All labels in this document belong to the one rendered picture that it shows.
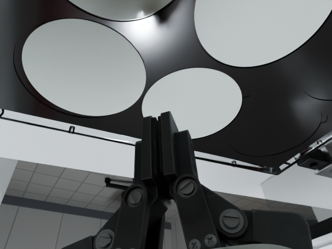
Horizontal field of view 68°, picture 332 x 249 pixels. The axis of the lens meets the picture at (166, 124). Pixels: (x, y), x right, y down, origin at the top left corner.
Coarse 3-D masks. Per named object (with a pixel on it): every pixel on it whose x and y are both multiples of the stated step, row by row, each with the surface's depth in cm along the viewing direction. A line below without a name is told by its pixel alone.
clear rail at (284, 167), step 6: (330, 132) 29; (324, 138) 30; (330, 138) 29; (312, 144) 31; (318, 144) 30; (324, 144) 30; (306, 150) 31; (312, 150) 31; (294, 156) 33; (300, 156) 32; (306, 156) 32; (288, 162) 34; (294, 162) 33; (276, 168) 35; (282, 168) 34
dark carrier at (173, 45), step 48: (0, 0) 16; (48, 0) 16; (192, 0) 17; (0, 48) 18; (144, 48) 19; (192, 48) 19; (0, 96) 22; (144, 96) 23; (288, 96) 24; (240, 144) 30; (288, 144) 30
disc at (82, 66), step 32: (32, 32) 18; (64, 32) 18; (96, 32) 18; (32, 64) 20; (64, 64) 20; (96, 64) 20; (128, 64) 20; (64, 96) 22; (96, 96) 22; (128, 96) 23
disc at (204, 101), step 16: (160, 80) 22; (176, 80) 22; (192, 80) 22; (208, 80) 22; (224, 80) 22; (160, 96) 23; (176, 96) 23; (192, 96) 23; (208, 96) 23; (224, 96) 24; (240, 96) 24; (144, 112) 25; (160, 112) 25; (176, 112) 25; (192, 112) 25; (208, 112) 25; (224, 112) 25; (192, 128) 27; (208, 128) 27
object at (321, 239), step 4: (324, 236) 41; (328, 236) 41; (312, 240) 42; (316, 240) 42; (320, 240) 42; (324, 240) 43; (328, 240) 43; (312, 244) 44; (316, 244) 44; (320, 244) 46; (324, 244) 46; (328, 244) 46; (316, 248) 47; (320, 248) 47; (324, 248) 47; (328, 248) 47
